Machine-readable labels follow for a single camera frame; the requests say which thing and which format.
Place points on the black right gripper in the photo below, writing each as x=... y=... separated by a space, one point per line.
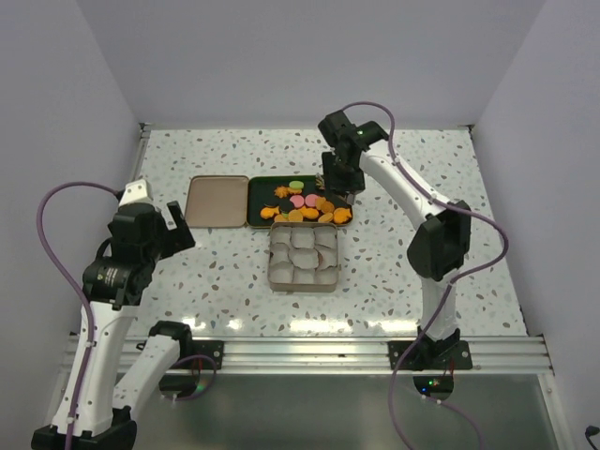
x=355 y=184

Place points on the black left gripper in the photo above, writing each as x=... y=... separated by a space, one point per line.
x=176 y=239

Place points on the metal tongs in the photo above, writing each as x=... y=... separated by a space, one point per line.
x=330 y=193

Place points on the green macaron cookie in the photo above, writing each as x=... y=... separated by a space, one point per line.
x=295 y=187

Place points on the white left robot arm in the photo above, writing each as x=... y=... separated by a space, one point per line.
x=98 y=410

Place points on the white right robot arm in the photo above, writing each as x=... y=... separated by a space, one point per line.
x=442 y=235

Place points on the gold tin lid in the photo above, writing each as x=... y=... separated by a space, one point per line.
x=217 y=201

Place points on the tan dotted cookie right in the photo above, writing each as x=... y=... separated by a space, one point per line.
x=326 y=218

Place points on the pink sandwich cookie left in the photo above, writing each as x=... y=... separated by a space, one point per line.
x=297 y=201

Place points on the orange swirl star cookie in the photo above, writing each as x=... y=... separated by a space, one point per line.
x=281 y=192

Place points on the tan dotted round cookie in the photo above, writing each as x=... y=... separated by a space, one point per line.
x=296 y=216

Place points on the dark green tray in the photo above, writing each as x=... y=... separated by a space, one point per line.
x=261 y=191

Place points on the gold cookie tin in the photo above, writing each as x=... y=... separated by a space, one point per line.
x=304 y=258

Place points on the white paper cupcake liners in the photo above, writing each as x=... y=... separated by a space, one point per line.
x=304 y=255

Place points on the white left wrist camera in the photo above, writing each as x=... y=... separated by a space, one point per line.
x=138 y=191

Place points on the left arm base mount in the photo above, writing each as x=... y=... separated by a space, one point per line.
x=206 y=351

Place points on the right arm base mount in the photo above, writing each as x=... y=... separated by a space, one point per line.
x=428 y=355

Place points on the aluminium front rail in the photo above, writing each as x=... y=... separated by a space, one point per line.
x=371 y=355

